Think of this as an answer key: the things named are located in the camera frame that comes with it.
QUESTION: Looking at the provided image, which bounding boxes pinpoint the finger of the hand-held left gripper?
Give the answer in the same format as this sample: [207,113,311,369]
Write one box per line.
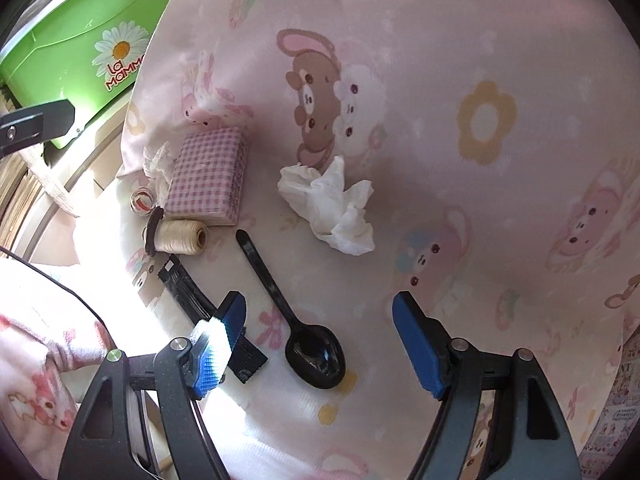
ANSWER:
[0,100,76,158]

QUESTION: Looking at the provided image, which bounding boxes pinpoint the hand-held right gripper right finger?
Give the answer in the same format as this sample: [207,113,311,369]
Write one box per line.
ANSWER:
[391,291,583,480]

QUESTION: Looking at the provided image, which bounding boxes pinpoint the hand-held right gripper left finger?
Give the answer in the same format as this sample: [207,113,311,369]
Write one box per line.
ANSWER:
[57,290,248,480]

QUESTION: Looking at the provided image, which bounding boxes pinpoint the black sachet packet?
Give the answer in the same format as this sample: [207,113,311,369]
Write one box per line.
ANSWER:
[157,254,268,385]

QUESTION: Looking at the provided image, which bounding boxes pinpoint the cream thread spool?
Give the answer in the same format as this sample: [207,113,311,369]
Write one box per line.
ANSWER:
[144,206,211,256]

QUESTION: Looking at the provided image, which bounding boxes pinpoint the green plastic storage box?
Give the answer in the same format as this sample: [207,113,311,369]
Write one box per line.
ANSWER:
[0,0,193,151]

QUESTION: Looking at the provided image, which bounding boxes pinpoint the black plastic spoon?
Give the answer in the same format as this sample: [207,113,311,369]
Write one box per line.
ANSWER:
[236,229,347,390]

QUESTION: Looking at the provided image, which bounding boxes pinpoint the small crumpled clear wrapper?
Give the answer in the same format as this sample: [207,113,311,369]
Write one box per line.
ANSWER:
[142,142,176,198]

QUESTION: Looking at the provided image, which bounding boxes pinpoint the small tape roll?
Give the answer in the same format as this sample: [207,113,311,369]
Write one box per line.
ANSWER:
[131,187,155,217]

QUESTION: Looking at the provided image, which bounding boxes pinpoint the pink checked tissue pack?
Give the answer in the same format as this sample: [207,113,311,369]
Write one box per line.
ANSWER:
[165,126,250,226]

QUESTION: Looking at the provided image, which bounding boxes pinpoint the crumpled white tissue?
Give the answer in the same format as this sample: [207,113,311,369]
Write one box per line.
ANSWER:
[277,156,376,256]

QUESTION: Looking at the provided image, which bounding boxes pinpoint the pink printed pajama clothing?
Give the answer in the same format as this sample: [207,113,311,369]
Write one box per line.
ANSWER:
[0,260,116,480]

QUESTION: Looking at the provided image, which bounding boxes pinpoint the printed bedsheet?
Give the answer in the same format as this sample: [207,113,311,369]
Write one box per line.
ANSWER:
[580,330,640,461]

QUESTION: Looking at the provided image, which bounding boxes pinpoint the pink printed tablecloth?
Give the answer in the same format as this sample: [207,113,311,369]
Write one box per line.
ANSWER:
[117,0,640,480]

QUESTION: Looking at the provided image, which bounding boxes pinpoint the white woven strap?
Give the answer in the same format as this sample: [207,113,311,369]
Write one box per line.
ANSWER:
[22,152,78,218]

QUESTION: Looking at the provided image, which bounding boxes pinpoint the black cable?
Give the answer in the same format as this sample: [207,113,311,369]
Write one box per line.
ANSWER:
[0,246,117,353]

